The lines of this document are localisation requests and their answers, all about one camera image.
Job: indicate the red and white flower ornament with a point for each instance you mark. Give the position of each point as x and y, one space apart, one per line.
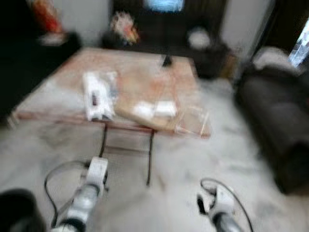
124 28

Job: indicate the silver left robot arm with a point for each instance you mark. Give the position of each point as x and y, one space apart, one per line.
82 203

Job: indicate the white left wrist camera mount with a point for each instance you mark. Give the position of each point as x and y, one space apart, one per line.
96 170

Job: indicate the white round item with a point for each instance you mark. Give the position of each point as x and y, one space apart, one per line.
198 38

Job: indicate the tall red ornament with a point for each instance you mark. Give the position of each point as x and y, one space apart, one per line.
46 17

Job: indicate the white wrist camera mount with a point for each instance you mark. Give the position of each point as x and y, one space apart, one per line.
222 200
96 170

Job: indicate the small black object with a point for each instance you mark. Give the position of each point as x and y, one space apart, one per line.
167 61

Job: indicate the black television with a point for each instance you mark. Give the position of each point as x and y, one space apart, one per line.
164 21

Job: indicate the white cloth on sofa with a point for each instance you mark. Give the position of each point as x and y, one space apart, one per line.
273 58

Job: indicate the white crumpled tissue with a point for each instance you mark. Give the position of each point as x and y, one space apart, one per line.
143 110

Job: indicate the white plastic package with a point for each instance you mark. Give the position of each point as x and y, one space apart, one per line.
98 96

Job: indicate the dark brown sofa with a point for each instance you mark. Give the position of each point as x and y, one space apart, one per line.
270 121

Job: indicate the bright window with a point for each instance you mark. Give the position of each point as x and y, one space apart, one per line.
300 46

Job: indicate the folding table with pink top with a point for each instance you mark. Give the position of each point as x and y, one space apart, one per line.
58 92

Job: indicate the clear plastic bag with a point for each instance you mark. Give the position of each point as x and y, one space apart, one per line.
193 121

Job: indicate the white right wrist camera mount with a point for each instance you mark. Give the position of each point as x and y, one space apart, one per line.
222 200

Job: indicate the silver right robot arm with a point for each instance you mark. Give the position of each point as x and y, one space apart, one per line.
227 224

